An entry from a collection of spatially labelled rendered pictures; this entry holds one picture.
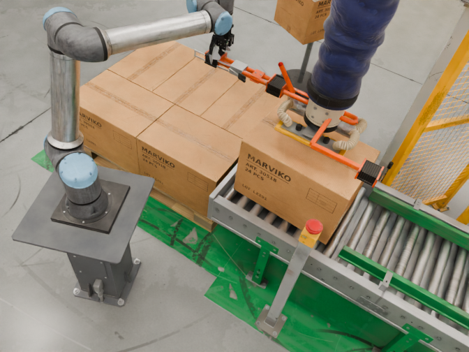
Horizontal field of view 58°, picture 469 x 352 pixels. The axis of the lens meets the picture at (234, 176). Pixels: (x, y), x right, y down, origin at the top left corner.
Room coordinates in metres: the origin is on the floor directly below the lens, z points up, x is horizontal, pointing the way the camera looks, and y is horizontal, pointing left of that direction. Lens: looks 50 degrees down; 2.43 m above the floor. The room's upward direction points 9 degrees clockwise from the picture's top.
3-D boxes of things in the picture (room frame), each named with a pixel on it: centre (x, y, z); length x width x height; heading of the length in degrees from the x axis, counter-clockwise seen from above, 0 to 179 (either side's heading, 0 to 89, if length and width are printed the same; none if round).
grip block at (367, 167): (1.16, -0.53, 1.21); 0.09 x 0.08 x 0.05; 156
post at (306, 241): (0.99, -0.35, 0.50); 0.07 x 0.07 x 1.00; 65
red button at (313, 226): (0.99, -0.35, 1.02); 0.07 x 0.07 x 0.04
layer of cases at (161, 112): (2.23, 0.43, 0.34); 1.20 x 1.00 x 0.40; 65
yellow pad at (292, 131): (1.44, -0.32, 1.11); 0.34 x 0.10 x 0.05; 66
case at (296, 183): (1.53, -0.36, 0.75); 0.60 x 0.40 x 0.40; 63
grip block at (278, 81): (1.62, -0.13, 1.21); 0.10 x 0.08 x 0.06; 156
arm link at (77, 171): (1.09, 0.67, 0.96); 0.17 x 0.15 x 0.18; 42
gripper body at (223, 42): (1.75, 0.16, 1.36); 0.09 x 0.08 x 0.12; 65
